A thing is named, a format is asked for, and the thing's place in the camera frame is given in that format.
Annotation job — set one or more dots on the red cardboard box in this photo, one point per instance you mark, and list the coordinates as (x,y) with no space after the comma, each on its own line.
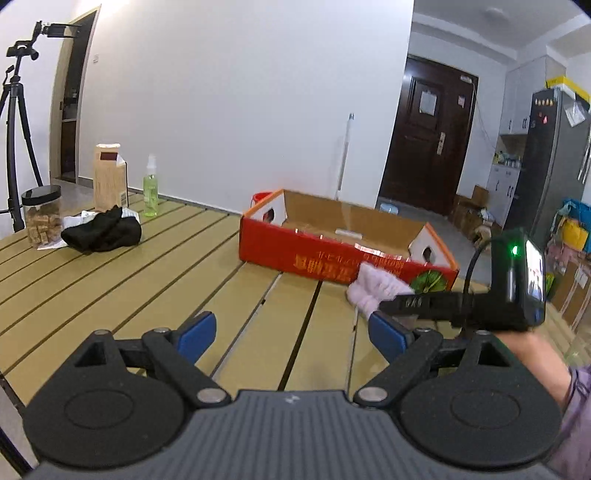
(295,254)

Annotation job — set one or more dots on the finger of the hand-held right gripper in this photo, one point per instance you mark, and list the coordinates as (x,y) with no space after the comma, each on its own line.
(420,307)

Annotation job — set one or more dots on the pale pink fuzzy sock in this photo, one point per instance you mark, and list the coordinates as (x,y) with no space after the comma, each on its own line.
(374,286)

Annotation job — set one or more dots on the dark brown door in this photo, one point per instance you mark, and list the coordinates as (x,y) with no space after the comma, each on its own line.
(415,157)

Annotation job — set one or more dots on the brown paper bag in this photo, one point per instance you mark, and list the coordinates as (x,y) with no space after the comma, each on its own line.
(111,180)

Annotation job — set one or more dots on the person's right forearm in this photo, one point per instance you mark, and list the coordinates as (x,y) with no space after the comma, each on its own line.
(545,364)

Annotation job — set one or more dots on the yellow bag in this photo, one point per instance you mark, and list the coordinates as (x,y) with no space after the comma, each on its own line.
(572,235)

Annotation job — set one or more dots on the row of small bottles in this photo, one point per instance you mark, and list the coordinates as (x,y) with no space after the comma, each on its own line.
(508,160)

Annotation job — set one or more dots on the dark grey refrigerator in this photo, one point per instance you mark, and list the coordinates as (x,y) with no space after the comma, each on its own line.
(540,161)

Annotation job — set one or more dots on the tan folding table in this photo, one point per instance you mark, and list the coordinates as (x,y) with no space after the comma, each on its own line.
(277,323)

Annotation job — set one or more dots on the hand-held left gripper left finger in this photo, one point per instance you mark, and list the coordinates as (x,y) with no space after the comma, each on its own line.
(198,334)

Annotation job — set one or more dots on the white wall cabinet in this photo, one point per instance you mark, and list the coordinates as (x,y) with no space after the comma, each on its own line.
(521,101)

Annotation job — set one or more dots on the white mop stick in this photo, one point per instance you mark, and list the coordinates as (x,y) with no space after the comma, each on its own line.
(344,157)

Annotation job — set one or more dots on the red bucket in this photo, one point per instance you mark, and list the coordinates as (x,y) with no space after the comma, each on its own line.
(261,197)

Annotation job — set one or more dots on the blue bag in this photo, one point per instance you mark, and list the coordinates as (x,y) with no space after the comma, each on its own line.
(577,210)

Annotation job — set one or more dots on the brown cardboard box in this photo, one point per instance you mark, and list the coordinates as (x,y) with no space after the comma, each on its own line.
(466,212)

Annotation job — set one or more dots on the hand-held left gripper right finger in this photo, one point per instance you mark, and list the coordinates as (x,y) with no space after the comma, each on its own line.
(387,334)

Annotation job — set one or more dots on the white base cabinet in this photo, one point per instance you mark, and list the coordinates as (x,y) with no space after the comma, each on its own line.
(503,187)

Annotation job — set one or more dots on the crumpled white wrapper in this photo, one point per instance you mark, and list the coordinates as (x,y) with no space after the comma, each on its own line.
(83,215)

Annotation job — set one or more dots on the black camera tripod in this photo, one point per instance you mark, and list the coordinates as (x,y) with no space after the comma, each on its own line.
(21,50)

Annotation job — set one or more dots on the stacked cardboard boxes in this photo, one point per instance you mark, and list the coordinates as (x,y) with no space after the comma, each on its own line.
(572,290)

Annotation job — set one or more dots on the yellow box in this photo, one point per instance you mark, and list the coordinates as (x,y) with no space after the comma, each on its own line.
(565,85)

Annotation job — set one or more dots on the green spray bottle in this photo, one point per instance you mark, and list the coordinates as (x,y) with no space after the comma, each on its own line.
(150,194)

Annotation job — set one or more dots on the dark wooden doorway frame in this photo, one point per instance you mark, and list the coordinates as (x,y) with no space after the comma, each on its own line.
(60,101)

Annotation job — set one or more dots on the blue plastic stool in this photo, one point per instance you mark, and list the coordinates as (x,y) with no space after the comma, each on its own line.
(389,207)

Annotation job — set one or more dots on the black cloth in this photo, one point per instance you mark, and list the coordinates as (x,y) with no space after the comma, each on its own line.
(104,230)

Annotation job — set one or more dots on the clear jar with black lid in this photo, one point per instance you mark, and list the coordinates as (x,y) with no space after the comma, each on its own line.
(42,217)

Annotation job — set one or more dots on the white paper notice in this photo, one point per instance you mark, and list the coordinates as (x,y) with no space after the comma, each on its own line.
(428,102)

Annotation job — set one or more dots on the clear plastic bag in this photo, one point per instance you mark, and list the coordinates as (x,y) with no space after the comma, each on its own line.
(577,113)

